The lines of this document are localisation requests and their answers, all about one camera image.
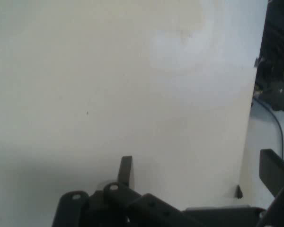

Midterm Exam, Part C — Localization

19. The black cable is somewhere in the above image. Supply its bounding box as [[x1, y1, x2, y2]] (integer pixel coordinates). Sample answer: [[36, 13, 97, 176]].
[[252, 96, 284, 157]]

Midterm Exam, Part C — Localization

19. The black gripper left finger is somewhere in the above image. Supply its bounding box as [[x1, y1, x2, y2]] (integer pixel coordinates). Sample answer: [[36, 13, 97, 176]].
[[51, 155, 204, 227]]

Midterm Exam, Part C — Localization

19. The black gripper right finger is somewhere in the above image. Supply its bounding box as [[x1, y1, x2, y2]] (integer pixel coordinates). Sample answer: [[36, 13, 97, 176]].
[[259, 148, 284, 227]]

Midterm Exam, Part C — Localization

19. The black equipment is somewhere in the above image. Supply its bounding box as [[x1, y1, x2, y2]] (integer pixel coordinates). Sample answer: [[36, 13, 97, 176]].
[[253, 0, 284, 113]]

